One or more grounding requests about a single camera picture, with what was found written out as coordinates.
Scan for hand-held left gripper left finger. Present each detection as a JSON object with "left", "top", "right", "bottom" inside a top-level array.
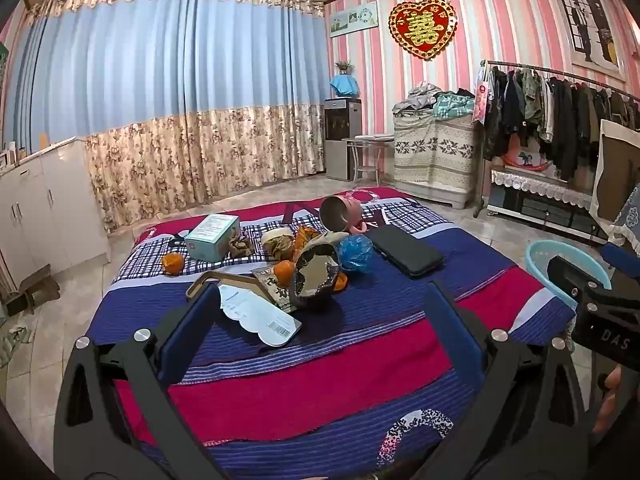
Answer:
[{"left": 52, "top": 286, "right": 223, "bottom": 480}]

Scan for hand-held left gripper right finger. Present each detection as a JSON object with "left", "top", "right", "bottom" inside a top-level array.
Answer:
[{"left": 424, "top": 280, "right": 592, "bottom": 480}]

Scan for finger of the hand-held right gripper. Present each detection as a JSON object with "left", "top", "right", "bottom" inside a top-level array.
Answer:
[
  {"left": 546, "top": 255, "right": 616, "bottom": 307},
  {"left": 601, "top": 242, "right": 640, "bottom": 282}
]

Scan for light blue plastic basket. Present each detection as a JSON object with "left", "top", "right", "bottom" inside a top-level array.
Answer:
[{"left": 527, "top": 240, "right": 613, "bottom": 306}]

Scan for white paper label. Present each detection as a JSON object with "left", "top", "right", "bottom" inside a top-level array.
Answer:
[{"left": 217, "top": 284, "right": 301, "bottom": 347}]

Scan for patterned packet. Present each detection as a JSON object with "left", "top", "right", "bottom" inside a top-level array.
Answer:
[{"left": 250, "top": 265, "right": 301, "bottom": 313}]

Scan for blue plastic bag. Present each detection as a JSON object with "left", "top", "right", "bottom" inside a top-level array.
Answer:
[{"left": 339, "top": 234, "right": 375, "bottom": 273}]

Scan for dark foil-lined snack bag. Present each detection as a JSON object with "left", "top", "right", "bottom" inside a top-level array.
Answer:
[{"left": 289, "top": 237, "right": 348, "bottom": 311}]

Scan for orange plastic wrapper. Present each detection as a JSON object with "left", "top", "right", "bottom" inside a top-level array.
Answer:
[{"left": 292, "top": 226, "right": 321, "bottom": 261}]

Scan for person's right hand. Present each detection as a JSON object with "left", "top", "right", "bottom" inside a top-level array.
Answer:
[{"left": 592, "top": 364, "right": 625, "bottom": 436}]

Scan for blue floral cloth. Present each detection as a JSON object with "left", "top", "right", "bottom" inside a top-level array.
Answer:
[{"left": 607, "top": 205, "right": 640, "bottom": 256}]

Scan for beige phone case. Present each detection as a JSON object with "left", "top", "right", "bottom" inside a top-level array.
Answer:
[{"left": 186, "top": 270, "right": 304, "bottom": 347}]

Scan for low cabinet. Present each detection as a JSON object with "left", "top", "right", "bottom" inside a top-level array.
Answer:
[{"left": 487, "top": 167, "right": 616, "bottom": 241}]

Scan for teal cardboard box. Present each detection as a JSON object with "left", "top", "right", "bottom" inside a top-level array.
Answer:
[{"left": 184, "top": 214, "right": 240, "bottom": 263}]

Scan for black wallet case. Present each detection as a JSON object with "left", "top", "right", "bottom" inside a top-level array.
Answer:
[{"left": 366, "top": 225, "right": 446, "bottom": 278}]

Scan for cream framed brown board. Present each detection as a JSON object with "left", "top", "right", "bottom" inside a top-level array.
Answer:
[{"left": 590, "top": 120, "right": 640, "bottom": 226}]

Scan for white lace cloth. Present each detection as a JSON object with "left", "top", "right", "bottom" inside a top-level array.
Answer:
[{"left": 490, "top": 167, "right": 596, "bottom": 211}]

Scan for red cartoon print board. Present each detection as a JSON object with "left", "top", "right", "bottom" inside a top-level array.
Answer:
[{"left": 500, "top": 142, "right": 556, "bottom": 176}]

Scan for pink metal mug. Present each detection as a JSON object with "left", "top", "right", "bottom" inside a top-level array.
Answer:
[{"left": 320, "top": 195, "right": 370, "bottom": 236}]

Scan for row of hanging clothes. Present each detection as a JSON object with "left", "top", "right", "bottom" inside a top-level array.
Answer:
[{"left": 482, "top": 65, "right": 640, "bottom": 181}]

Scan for wooden stool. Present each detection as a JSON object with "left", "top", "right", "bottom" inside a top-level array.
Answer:
[{"left": 5, "top": 265, "right": 61, "bottom": 316}]

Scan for patterned cloth covered appliance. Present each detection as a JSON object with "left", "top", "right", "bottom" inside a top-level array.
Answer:
[{"left": 392, "top": 110, "right": 478, "bottom": 211}]

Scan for crumpled floor cloth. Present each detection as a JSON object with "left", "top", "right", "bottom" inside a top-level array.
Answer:
[{"left": 0, "top": 325, "right": 31, "bottom": 366}]

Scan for white cabinet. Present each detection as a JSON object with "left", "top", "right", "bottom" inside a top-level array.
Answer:
[{"left": 0, "top": 137, "right": 111, "bottom": 286}]

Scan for pink hanging bag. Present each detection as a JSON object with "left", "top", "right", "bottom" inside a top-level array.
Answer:
[{"left": 472, "top": 67, "right": 493, "bottom": 123}]

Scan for small metal side table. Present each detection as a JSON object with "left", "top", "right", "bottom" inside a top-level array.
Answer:
[{"left": 342, "top": 134, "right": 396, "bottom": 186}]

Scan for teal plaid cloth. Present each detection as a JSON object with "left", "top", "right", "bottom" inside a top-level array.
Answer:
[{"left": 432, "top": 92, "right": 476, "bottom": 121}]

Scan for metal clothes rack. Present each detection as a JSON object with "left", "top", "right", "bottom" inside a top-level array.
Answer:
[{"left": 472, "top": 60, "right": 640, "bottom": 218}]

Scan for grey water dispenser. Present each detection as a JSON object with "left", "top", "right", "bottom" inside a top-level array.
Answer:
[{"left": 322, "top": 97, "right": 362, "bottom": 182}]

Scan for grey clothes pile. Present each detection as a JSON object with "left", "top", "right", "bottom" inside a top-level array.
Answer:
[{"left": 392, "top": 85, "right": 442, "bottom": 113}]

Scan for blue and floral curtain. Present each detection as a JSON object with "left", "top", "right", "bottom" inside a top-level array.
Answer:
[{"left": 0, "top": 0, "right": 328, "bottom": 233}]

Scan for blue cloth covered bottle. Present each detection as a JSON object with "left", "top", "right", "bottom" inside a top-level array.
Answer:
[{"left": 330, "top": 74, "right": 360, "bottom": 98}]

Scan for window figure wall poster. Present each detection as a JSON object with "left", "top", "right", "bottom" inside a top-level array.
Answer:
[{"left": 552, "top": 0, "right": 626, "bottom": 81}]

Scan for red heart wall decoration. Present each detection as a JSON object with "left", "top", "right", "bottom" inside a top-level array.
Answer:
[{"left": 389, "top": 0, "right": 459, "bottom": 61}]

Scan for wide wall picture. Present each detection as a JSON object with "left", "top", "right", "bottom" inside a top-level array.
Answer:
[{"left": 330, "top": 2, "right": 378, "bottom": 38}]

